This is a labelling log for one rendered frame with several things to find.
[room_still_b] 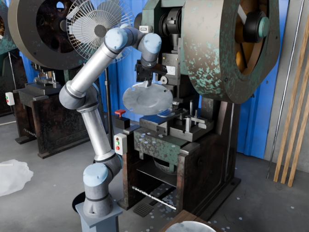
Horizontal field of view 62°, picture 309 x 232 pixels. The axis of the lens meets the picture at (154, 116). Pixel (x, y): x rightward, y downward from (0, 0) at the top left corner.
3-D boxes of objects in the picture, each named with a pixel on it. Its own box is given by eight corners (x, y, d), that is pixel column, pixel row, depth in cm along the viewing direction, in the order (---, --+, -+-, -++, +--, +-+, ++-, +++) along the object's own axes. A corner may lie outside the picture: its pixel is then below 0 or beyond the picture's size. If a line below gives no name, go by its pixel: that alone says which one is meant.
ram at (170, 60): (175, 100, 164) (176, 52, 154) (157, 96, 173) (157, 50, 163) (189, 94, 177) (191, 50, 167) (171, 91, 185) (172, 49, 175)
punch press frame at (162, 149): (179, 213, 171) (188, -10, 126) (132, 189, 197) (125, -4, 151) (228, 165, 230) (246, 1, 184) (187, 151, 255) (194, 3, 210)
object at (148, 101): (182, 102, 150) (182, 101, 151) (152, 75, 131) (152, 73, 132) (144, 120, 164) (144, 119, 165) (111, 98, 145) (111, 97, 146)
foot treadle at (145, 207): (143, 223, 170) (143, 217, 168) (132, 216, 175) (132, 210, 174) (190, 182, 213) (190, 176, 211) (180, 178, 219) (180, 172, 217)
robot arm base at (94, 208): (90, 222, 123) (88, 205, 120) (79, 205, 135) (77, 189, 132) (118, 210, 132) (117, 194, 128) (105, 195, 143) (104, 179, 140)
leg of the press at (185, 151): (187, 246, 165) (194, 114, 135) (172, 238, 172) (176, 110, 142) (241, 182, 233) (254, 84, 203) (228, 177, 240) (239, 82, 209)
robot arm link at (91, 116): (96, 185, 137) (59, 87, 124) (109, 171, 150) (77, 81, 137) (115, 183, 132) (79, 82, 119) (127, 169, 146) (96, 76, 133)
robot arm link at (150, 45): (149, 27, 108) (166, 37, 107) (145, 45, 118) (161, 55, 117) (139, 38, 105) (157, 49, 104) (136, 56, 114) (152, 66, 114)
